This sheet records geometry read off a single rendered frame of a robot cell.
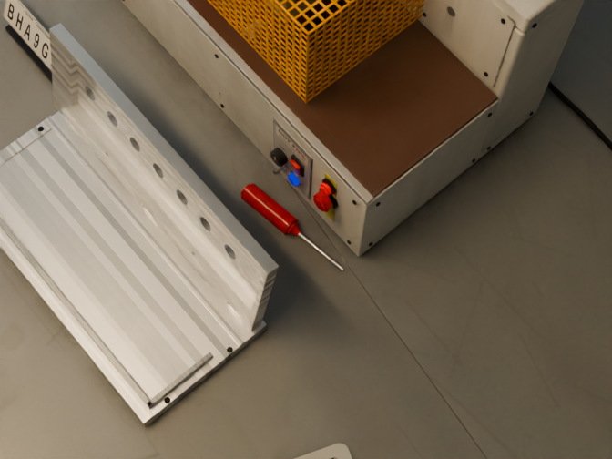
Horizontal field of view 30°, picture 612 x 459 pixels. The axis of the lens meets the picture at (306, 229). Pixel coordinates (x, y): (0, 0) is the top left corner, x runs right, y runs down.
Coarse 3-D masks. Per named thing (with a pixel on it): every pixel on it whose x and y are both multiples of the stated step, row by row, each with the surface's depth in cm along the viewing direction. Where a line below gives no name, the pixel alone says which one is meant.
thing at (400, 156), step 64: (128, 0) 169; (192, 0) 151; (448, 0) 141; (512, 0) 130; (576, 0) 137; (192, 64) 163; (256, 64) 148; (384, 64) 148; (448, 64) 148; (512, 64) 139; (256, 128) 158; (320, 128) 144; (384, 128) 144; (448, 128) 144; (512, 128) 164; (384, 192) 142
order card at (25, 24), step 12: (12, 0) 167; (12, 12) 169; (24, 12) 166; (12, 24) 170; (24, 24) 168; (36, 24) 165; (24, 36) 169; (36, 36) 166; (48, 36) 164; (36, 48) 168; (48, 48) 166; (48, 60) 167
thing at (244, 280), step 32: (64, 32) 147; (64, 64) 150; (96, 64) 146; (64, 96) 157; (96, 96) 150; (96, 128) 155; (128, 128) 148; (128, 160) 154; (160, 160) 145; (160, 192) 151; (192, 192) 140; (160, 224) 155; (192, 224) 149; (224, 224) 138; (192, 256) 152; (224, 256) 146; (256, 256) 136; (224, 288) 149; (256, 288) 143; (256, 320) 147
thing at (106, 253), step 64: (64, 128) 163; (0, 192) 160; (64, 192) 160; (128, 192) 160; (64, 256) 156; (128, 256) 156; (64, 320) 153; (128, 320) 153; (192, 320) 153; (128, 384) 149; (192, 384) 150
